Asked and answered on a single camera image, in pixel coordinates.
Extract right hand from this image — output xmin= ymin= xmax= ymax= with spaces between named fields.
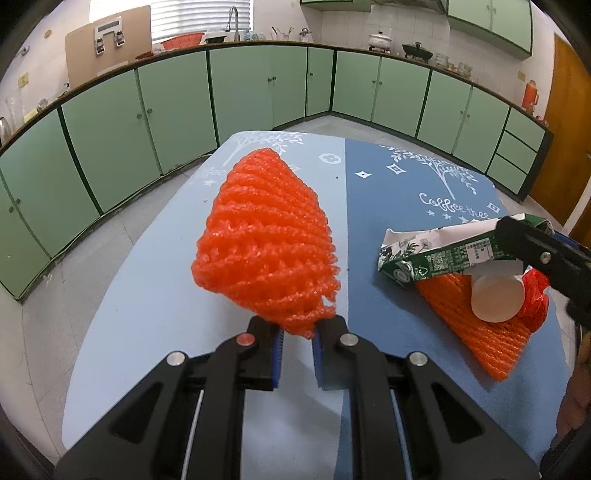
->
xmin=556 ymin=333 xmax=591 ymax=440

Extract brown wooden door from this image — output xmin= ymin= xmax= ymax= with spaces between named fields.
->
xmin=530 ymin=37 xmax=590 ymax=224

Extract brown cardboard board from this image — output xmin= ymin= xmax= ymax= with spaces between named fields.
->
xmin=65 ymin=5 xmax=152 ymax=88

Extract light blue table mat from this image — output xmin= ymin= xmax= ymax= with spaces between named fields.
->
xmin=62 ymin=131 xmax=351 ymax=479

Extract red wash basin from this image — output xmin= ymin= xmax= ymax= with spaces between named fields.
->
xmin=161 ymin=32 xmax=204 ymax=50

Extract green upper wall cabinets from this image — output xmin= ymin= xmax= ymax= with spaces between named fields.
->
xmin=301 ymin=1 xmax=534 ymax=60

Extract flat orange foam net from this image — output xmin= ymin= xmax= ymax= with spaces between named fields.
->
xmin=415 ymin=274 xmax=531 ymax=382

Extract orange foam fruit net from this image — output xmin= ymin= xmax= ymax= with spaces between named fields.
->
xmin=191 ymin=148 xmax=341 ymax=339

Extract chrome kitchen faucet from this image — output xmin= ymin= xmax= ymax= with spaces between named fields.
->
xmin=225 ymin=6 xmax=240 ymax=42

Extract black wok pan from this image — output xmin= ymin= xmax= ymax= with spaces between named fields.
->
xmin=403 ymin=42 xmax=433 ymax=63

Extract dark blue table mat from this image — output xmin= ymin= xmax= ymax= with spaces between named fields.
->
xmin=342 ymin=140 xmax=570 ymax=461

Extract white cooking pot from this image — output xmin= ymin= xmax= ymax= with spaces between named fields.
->
xmin=369 ymin=31 xmax=393 ymax=53

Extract green white milk carton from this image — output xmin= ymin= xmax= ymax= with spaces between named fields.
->
xmin=377 ymin=218 xmax=526 ymax=287

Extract green lower kitchen cabinets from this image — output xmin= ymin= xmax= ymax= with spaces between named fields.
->
xmin=1 ymin=42 xmax=553 ymax=299

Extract white paper cup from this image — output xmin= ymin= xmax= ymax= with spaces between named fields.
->
xmin=471 ymin=275 xmax=525 ymax=323

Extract white window blinds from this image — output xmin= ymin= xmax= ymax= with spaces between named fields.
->
xmin=149 ymin=0 xmax=253 ymax=42

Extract red plastic bag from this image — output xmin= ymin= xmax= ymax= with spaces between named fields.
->
xmin=517 ymin=268 xmax=550 ymax=333

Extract orange thermos jug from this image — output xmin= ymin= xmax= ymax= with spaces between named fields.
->
xmin=521 ymin=79 xmax=539 ymax=116

